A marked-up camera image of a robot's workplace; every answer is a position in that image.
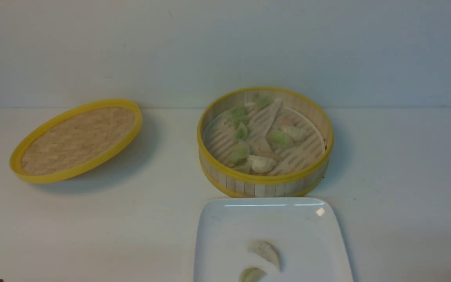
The white dumpling steamer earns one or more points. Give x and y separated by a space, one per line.
297 134
260 164

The white dumpling on plate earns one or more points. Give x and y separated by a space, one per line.
266 251

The white square plate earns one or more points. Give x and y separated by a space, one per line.
304 230

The pale green dumpling plate bottom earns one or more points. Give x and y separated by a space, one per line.
252 275

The small green dumpling middle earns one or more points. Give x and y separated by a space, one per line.
241 133

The pink shrimp dumpling centre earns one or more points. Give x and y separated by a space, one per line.
263 149

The yellow bamboo steamer basket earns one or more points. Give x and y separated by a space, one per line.
300 168

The white dumpling front steamer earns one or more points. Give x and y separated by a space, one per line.
260 164

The green dumpling back top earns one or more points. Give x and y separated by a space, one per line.
263 101

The yellow woven steamer lid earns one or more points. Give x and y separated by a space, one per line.
76 141

